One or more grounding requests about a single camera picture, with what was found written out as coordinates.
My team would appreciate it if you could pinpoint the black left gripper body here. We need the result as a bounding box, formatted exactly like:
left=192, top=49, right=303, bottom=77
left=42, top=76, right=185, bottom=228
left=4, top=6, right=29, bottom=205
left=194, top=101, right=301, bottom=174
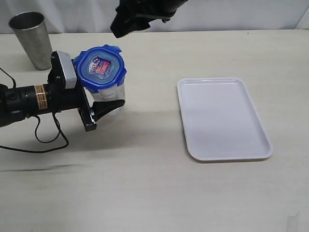
left=47, top=52, right=97, bottom=132

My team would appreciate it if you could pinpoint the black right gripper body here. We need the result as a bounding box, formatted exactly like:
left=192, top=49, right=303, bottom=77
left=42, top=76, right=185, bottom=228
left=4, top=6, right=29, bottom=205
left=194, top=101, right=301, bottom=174
left=115, top=0, right=187, bottom=23

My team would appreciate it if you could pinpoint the clear plastic tall container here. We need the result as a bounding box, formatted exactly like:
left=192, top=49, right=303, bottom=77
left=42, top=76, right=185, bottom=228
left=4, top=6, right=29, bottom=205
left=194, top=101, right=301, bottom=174
left=91, top=83, right=126, bottom=102

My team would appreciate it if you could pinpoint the blue snap-lock container lid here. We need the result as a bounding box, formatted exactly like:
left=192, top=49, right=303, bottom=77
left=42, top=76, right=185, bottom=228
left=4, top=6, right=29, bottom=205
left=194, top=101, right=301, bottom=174
left=73, top=44, right=127, bottom=93

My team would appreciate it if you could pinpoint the stainless steel cup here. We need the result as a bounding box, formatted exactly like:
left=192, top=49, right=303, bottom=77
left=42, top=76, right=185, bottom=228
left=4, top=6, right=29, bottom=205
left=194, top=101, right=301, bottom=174
left=8, top=11, right=53, bottom=70

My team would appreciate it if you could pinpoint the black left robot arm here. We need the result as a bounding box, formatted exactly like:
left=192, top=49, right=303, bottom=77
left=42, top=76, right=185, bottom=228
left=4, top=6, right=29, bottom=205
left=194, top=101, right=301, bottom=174
left=0, top=51, right=125, bottom=131

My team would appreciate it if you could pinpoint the white backdrop curtain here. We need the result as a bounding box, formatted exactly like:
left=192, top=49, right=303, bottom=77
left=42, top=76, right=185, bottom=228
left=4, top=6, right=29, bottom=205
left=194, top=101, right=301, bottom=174
left=0, top=0, right=309, bottom=34

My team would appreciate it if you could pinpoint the white rectangular plastic tray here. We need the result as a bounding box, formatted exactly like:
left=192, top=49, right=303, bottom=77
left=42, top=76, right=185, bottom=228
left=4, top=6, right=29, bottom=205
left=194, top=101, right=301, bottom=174
left=177, top=77, right=274, bottom=162

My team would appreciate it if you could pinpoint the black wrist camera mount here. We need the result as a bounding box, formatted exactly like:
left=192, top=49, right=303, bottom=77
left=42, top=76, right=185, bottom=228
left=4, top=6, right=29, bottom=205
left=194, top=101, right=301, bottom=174
left=50, top=50, right=77, bottom=89

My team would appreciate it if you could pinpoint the black cable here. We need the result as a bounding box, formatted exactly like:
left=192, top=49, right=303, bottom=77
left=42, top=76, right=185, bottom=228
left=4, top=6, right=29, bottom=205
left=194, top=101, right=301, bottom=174
left=0, top=67, right=70, bottom=153

